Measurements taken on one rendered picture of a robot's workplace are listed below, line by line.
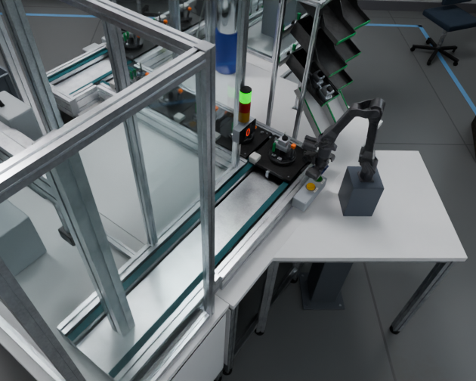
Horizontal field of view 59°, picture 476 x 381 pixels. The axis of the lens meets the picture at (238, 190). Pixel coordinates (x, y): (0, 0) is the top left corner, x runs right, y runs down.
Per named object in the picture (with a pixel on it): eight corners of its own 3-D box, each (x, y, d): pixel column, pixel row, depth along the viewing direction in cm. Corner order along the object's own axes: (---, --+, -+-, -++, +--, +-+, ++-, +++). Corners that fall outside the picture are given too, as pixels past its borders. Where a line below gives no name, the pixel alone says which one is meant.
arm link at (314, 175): (339, 145, 193) (327, 140, 195) (319, 168, 182) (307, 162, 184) (335, 159, 199) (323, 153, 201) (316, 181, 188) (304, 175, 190)
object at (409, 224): (465, 261, 188) (468, 258, 186) (266, 261, 184) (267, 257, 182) (416, 154, 235) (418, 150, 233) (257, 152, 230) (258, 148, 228)
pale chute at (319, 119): (332, 129, 222) (338, 127, 218) (316, 140, 215) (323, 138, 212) (310, 80, 216) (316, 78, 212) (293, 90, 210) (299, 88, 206)
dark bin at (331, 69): (344, 68, 196) (353, 58, 189) (328, 78, 189) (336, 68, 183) (307, 23, 198) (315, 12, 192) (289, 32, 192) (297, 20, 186)
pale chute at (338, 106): (344, 116, 230) (350, 113, 226) (330, 125, 224) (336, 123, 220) (323, 68, 224) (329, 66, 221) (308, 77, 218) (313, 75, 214)
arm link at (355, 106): (384, 101, 164) (363, 87, 163) (381, 113, 159) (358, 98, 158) (341, 144, 187) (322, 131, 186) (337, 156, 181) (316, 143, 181)
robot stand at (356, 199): (372, 216, 199) (384, 188, 184) (343, 216, 199) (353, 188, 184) (365, 194, 209) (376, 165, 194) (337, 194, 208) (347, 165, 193)
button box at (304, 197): (325, 186, 206) (327, 178, 201) (304, 212, 194) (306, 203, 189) (312, 180, 208) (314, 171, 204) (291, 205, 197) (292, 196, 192)
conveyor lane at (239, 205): (310, 168, 219) (313, 155, 212) (210, 282, 172) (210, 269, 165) (265, 146, 230) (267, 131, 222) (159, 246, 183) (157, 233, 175)
